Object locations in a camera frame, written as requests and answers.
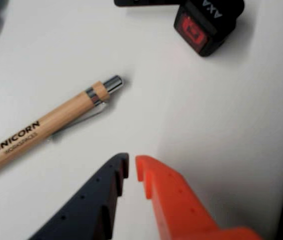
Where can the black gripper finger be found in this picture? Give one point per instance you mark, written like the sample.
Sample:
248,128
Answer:
89,207

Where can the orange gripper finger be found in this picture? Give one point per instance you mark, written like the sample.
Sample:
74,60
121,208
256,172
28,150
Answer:
181,210

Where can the bamboo Unicorn ballpoint pen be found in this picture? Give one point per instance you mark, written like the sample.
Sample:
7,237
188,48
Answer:
49,126

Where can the black AXA box red print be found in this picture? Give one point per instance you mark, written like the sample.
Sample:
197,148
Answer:
207,26

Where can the black flat object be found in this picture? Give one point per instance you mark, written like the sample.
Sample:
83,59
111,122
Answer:
141,2

